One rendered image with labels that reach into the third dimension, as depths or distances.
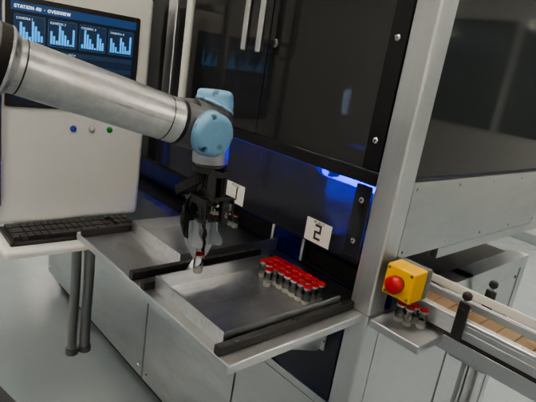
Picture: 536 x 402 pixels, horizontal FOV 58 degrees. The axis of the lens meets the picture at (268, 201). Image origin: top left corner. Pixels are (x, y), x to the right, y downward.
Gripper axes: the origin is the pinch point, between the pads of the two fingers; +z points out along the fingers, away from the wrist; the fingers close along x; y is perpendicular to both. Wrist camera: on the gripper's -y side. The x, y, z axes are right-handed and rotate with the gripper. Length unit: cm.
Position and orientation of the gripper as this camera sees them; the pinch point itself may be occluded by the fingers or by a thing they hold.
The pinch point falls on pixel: (198, 250)
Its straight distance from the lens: 110.4
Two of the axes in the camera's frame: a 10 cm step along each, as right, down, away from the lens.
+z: -1.1, 9.6, 2.6
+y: 6.2, 2.7, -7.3
